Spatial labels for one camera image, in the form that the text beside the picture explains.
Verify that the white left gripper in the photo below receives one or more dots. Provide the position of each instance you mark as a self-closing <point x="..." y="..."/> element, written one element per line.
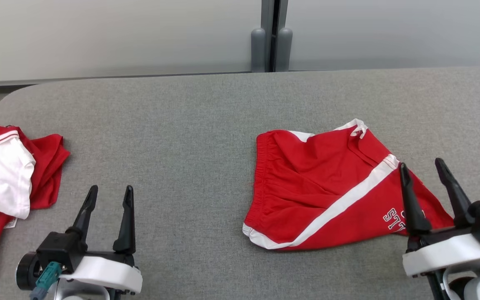
<point x="102" y="273"/>

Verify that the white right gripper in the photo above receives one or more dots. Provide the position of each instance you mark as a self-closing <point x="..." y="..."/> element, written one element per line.
<point x="444" y="252"/>

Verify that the red basketball jersey white sleeves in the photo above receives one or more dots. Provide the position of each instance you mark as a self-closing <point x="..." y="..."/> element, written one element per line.
<point x="44" y="166"/>

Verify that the red shorts white stripe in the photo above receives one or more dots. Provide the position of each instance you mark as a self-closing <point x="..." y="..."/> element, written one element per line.
<point x="306" y="187"/>

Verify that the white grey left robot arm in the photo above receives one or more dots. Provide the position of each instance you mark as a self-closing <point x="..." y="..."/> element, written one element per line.
<point x="81" y="291"/>

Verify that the white partition panel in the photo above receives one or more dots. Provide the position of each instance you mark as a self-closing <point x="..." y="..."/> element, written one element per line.
<point x="98" y="37"/>
<point x="390" y="33"/>

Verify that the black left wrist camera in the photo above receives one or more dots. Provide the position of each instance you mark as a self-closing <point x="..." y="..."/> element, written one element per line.
<point x="56" y="248"/>

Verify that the grey partition post with feet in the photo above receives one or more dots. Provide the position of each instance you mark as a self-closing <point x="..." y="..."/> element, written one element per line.
<point x="258" y="50"/>

